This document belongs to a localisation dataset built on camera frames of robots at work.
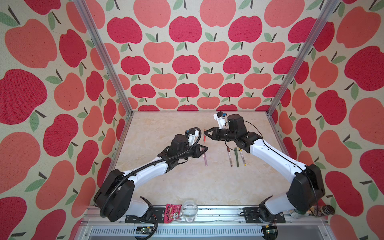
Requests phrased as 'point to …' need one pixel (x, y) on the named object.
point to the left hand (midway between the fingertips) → (209, 150)
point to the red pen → (204, 141)
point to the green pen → (237, 157)
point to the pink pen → (206, 162)
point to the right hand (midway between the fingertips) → (207, 131)
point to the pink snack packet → (172, 212)
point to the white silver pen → (228, 151)
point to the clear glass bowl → (190, 211)
